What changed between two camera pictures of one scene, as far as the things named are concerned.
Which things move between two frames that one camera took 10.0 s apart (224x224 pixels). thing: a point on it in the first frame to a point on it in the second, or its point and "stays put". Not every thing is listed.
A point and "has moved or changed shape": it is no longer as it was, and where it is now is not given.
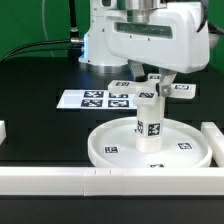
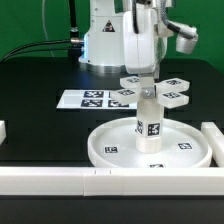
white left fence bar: [3, 132] stays put
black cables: [74, 45] stays put
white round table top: [183, 145] stays put
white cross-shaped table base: [145, 90] has moved or changed shape
